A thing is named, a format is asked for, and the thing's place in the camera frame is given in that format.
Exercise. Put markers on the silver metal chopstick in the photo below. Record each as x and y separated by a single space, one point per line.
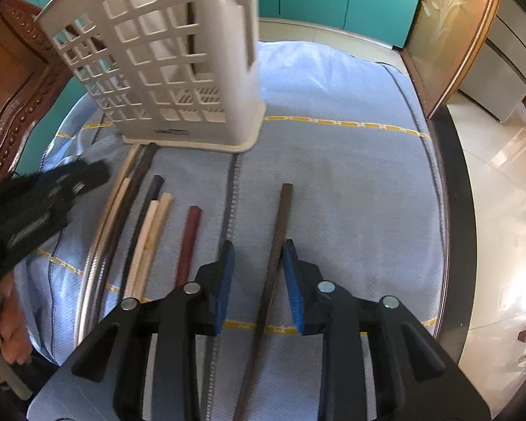
84 289

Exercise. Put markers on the person's left hand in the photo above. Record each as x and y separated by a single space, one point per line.
11 337

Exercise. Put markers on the white plastic utensil holder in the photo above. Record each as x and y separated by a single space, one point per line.
236 30

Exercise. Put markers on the wooden framed glass door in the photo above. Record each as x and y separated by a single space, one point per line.
447 30

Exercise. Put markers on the black chopstick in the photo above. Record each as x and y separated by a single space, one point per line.
146 210

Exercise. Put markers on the grey refrigerator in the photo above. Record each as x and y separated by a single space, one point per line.
499 70

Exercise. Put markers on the carved wooden chair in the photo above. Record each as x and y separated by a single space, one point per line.
4 74

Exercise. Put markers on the long dark brown chopstick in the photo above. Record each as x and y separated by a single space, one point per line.
273 263

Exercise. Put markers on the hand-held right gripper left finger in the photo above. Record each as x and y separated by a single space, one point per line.
225 272

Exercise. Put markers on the light blue cloth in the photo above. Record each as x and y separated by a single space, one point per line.
355 184

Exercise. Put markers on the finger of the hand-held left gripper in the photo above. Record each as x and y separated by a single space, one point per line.
87 177

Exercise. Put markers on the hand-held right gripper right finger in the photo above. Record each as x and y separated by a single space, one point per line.
291 280

